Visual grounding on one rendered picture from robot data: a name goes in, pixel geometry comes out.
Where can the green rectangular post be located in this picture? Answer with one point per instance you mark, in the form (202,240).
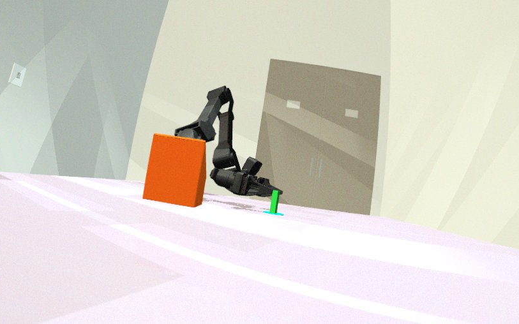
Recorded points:
(274,202)

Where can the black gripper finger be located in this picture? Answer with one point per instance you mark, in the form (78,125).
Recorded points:
(266,183)
(253,188)

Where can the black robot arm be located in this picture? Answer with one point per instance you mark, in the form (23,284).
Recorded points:
(202,129)

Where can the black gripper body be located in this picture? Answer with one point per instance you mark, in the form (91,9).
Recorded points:
(236,182)

